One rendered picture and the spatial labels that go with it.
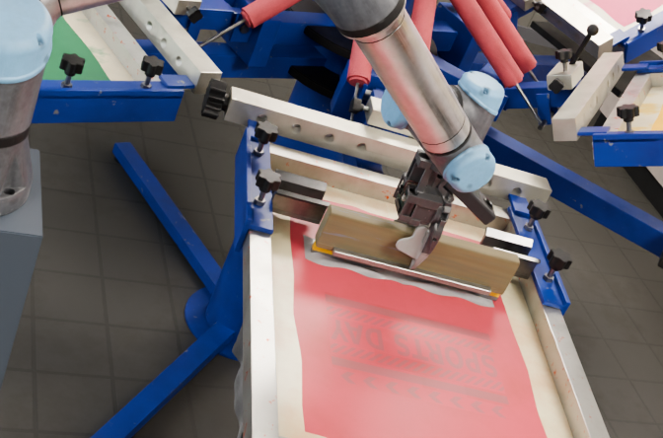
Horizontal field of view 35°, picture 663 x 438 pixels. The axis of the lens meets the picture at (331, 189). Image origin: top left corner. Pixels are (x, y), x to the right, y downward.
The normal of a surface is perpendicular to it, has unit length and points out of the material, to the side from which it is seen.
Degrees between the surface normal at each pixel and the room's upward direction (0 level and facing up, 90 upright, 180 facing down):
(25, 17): 7
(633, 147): 90
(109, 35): 90
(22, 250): 90
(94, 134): 0
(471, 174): 90
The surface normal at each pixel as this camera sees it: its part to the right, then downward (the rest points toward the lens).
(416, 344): 0.35, -0.79
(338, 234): 0.07, 0.54
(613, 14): -0.11, -0.65
